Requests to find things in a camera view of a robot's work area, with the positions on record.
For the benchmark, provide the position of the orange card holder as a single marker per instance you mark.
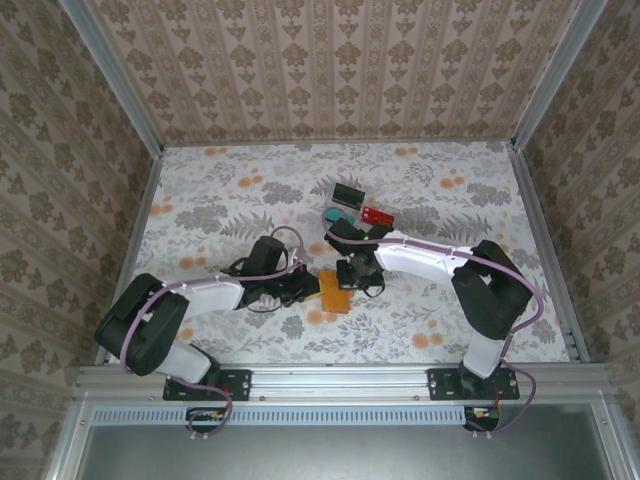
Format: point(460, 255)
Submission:
point(335, 297)

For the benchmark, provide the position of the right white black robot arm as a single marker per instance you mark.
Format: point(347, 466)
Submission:
point(415, 260)

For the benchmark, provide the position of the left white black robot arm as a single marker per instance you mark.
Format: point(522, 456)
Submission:
point(215, 298)

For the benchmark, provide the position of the teal card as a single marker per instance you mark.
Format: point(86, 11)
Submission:
point(331, 216)

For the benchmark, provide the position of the red card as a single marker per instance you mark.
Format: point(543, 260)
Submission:
point(377, 215)

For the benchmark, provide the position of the black card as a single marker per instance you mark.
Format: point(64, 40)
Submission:
point(349, 195)

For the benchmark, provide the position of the clear plastic tray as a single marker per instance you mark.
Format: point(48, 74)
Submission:
point(385, 206)

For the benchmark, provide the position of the floral table cover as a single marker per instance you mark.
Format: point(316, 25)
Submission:
point(225, 200)

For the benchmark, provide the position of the small black circuit board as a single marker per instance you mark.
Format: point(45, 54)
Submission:
point(482, 417)
point(205, 419)

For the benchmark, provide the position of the grey metal sheet panel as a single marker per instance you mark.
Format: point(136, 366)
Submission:
point(340, 455)

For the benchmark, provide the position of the aluminium table edge rail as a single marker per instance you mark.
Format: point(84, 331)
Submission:
point(340, 382)

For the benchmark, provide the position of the aluminium side rail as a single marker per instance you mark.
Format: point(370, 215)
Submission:
point(132, 240)
point(545, 240)

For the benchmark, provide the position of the aluminium frame post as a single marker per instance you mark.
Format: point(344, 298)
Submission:
point(115, 75)
point(555, 75)

